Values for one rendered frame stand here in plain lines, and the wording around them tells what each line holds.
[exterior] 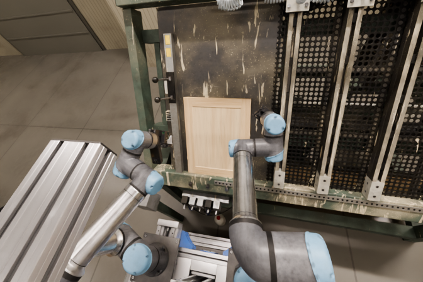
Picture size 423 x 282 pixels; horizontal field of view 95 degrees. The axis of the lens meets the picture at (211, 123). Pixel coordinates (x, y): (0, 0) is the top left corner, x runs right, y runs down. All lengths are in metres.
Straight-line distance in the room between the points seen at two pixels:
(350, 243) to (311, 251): 1.84
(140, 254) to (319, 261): 0.76
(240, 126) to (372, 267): 1.73
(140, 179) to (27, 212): 0.46
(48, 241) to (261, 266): 0.43
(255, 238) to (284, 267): 0.08
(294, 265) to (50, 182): 0.50
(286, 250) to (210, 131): 0.90
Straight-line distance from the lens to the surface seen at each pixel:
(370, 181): 1.46
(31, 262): 0.31
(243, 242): 0.58
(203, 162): 1.42
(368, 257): 2.45
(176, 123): 1.34
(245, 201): 0.64
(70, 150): 0.34
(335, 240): 2.37
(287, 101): 1.19
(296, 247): 0.58
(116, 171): 0.84
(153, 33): 1.42
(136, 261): 1.10
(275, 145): 0.80
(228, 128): 1.27
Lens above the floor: 2.24
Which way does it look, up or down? 54 degrees down
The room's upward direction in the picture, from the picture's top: 17 degrees counter-clockwise
